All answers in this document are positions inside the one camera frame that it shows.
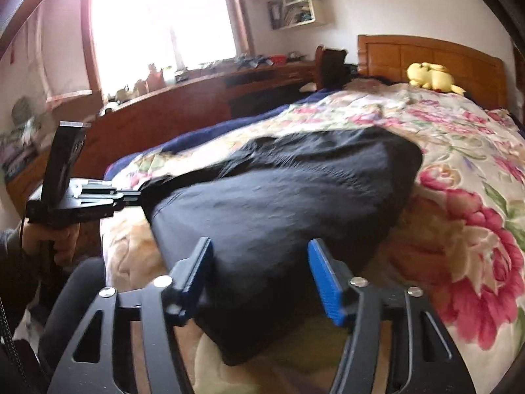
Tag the red box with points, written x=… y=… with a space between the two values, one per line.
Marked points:
x=279 y=58

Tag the navy bed sheet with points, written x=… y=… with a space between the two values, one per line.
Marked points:
x=123 y=164

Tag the person's left forearm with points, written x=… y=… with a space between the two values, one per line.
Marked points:
x=16 y=271

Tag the person's left hand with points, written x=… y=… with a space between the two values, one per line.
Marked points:
x=65 y=242

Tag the yellow plush toy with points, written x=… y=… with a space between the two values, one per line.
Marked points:
x=430 y=76

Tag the wooden headboard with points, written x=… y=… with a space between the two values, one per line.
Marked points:
x=385 y=53

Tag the dark navy jacket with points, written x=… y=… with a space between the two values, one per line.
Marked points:
x=266 y=213

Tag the window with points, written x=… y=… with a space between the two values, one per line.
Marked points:
x=164 y=20

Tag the wooden desk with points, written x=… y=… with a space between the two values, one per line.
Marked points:
x=172 y=106

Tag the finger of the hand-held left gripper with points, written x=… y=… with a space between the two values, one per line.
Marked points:
x=131 y=198

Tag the floral blanket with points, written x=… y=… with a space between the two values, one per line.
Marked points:
x=451 y=213

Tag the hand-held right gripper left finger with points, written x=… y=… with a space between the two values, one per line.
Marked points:
x=197 y=271

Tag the wooden chair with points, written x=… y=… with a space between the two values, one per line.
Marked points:
x=332 y=65

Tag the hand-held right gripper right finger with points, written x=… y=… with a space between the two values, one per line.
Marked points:
x=324 y=283

